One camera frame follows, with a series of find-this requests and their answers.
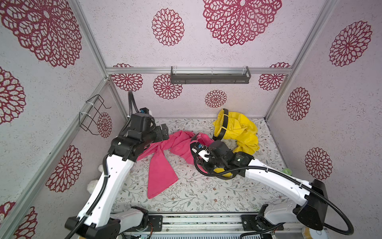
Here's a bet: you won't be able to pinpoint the pink trousers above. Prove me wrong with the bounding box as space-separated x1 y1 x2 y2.
137 130 215 199

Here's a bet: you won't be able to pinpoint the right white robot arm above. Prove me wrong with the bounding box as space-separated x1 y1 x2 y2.
194 140 328 231

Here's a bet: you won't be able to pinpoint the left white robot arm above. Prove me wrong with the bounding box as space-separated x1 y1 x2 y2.
65 112 169 239

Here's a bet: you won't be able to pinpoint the yellow trousers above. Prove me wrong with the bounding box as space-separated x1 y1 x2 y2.
213 111 260 155

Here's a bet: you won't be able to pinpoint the green plastic toy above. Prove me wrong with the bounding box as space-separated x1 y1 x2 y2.
282 168 292 176

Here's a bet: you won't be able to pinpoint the white plush toy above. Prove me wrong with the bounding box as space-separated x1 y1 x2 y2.
87 165 104 194

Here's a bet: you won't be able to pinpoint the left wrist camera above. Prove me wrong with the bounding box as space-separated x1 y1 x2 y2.
139 108 152 115

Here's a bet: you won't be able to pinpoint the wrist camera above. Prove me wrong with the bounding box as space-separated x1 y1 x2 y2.
139 108 152 115
191 142 211 164

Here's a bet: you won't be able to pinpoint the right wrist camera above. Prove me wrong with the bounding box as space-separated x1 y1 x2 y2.
191 142 211 164

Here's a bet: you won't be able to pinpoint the black wire wall rack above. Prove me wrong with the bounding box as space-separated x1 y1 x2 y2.
78 94 111 135

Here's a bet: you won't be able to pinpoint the black wall shelf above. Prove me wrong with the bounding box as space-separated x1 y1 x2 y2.
170 67 252 85

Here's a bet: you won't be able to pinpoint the metal base rail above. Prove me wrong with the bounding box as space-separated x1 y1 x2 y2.
119 213 329 239

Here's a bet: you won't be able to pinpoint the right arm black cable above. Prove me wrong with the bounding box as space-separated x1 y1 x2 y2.
193 143 355 236

